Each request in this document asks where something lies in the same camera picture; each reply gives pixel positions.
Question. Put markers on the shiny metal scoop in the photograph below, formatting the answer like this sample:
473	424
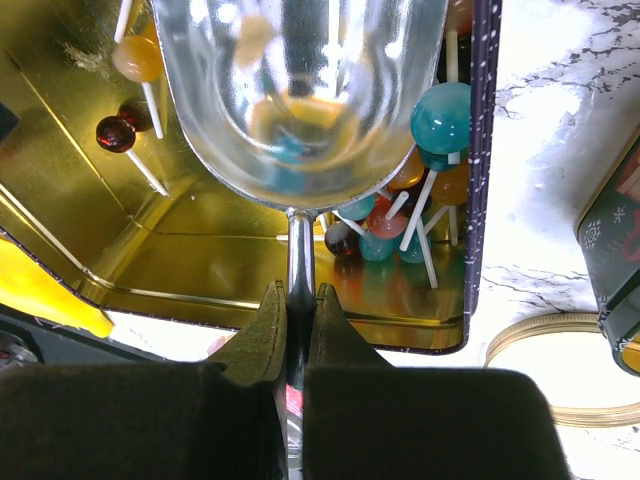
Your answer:
301	106

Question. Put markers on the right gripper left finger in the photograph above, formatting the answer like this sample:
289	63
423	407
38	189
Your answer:
77	408

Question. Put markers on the gold jar lid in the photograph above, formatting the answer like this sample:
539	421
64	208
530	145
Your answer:
570	360

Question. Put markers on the yellow plastic shopping basket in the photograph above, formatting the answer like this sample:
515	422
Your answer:
26	287

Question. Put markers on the candy tin box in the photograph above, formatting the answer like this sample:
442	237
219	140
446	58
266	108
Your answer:
567	99

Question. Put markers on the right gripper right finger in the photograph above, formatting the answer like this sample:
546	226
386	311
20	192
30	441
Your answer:
367	419

